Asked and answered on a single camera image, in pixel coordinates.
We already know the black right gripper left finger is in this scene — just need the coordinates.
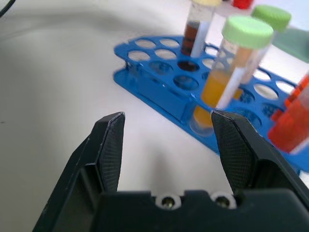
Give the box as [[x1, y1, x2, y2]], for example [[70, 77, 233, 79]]
[[32, 111, 126, 232]]

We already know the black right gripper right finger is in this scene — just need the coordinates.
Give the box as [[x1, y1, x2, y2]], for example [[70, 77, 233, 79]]
[[211, 110, 309, 211]]

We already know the red-capped orange test tube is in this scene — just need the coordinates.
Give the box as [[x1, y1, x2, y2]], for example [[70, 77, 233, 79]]
[[268, 71, 309, 155]]

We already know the blue test tube rack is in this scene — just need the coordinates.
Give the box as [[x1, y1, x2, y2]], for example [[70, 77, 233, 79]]
[[113, 36, 309, 174]]

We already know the green-capped test tube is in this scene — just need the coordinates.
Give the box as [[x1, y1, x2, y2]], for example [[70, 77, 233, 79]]
[[241, 5, 292, 84]]

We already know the green-capped yellow liquid tube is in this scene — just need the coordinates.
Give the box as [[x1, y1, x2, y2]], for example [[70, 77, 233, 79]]
[[189, 15, 275, 138]]

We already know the yellow-capped brown liquid tube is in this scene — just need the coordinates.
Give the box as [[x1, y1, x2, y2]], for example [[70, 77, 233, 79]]
[[181, 0, 222, 58]]

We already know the black cable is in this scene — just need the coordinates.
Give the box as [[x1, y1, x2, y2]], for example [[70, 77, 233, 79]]
[[0, 0, 15, 18]]

